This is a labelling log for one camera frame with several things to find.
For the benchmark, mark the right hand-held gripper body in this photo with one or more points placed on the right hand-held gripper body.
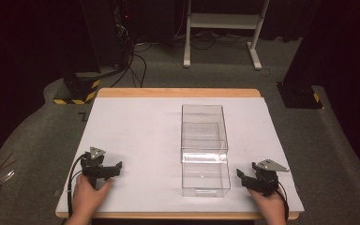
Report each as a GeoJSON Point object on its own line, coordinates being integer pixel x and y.
{"type": "Point", "coordinates": [264, 179]}

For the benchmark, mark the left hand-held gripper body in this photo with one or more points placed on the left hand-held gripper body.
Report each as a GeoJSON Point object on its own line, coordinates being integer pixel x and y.
{"type": "Point", "coordinates": [91, 165]}

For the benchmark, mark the person's right hand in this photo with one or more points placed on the person's right hand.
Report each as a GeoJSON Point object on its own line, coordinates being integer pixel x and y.
{"type": "Point", "coordinates": [270, 206]}

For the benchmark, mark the person's left hand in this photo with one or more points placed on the person's left hand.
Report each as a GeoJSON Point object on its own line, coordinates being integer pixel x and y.
{"type": "Point", "coordinates": [87, 197]}

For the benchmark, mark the clear plastic drawer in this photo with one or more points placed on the clear plastic drawer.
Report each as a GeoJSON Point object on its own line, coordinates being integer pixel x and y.
{"type": "Point", "coordinates": [205, 175]}

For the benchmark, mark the white table cover sheet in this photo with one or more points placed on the white table cover sheet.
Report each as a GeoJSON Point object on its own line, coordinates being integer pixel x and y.
{"type": "Point", "coordinates": [143, 137]}

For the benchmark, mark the clear plastic drawer case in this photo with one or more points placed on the clear plastic drawer case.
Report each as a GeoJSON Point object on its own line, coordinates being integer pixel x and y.
{"type": "Point", "coordinates": [203, 125]}

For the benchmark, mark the black stand with striped base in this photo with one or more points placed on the black stand with striped base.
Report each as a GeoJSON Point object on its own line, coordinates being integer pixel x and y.
{"type": "Point", "coordinates": [81, 86]}

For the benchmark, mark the black stand with dark base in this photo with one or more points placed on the black stand with dark base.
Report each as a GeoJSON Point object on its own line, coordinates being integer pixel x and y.
{"type": "Point", "coordinates": [300, 93]}

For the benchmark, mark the wooden table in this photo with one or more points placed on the wooden table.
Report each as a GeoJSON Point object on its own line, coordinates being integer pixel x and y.
{"type": "Point", "coordinates": [178, 92]}

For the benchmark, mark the dark equipment tower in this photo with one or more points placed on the dark equipment tower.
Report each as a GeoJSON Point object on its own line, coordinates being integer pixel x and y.
{"type": "Point", "coordinates": [123, 25]}

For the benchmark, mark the white metal stand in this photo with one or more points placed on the white metal stand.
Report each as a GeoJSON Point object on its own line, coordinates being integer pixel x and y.
{"type": "Point", "coordinates": [225, 21]}

